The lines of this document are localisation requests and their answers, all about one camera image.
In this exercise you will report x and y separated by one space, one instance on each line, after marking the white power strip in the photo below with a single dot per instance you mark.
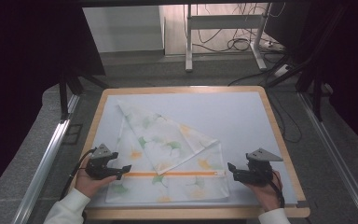
281 70
273 46

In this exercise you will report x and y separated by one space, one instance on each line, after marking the grey tape piece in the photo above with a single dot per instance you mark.
302 204

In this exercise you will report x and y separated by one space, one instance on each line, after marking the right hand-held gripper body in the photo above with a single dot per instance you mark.
258 172

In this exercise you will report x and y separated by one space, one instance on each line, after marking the white metal desk frame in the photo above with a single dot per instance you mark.
223 21

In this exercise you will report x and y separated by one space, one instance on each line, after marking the person's right hand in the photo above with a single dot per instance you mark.
267 197

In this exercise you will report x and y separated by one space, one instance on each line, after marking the white cabinet panel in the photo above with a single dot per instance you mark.
124 28

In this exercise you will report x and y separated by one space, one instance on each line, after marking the leaf print pillowcase orange zipper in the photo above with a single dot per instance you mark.
167 146

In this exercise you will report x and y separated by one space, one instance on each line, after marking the aluminium floor rail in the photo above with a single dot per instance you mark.
338 155
43 165

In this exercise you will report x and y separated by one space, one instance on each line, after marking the black metal stand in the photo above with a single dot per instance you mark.
63 96
317 93

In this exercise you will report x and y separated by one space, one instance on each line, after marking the pale blue table mat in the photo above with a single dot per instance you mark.
245 124

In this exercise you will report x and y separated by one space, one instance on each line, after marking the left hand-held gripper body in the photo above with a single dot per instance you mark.
98 168

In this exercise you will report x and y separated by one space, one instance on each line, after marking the person's left hand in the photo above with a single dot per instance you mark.
85 185

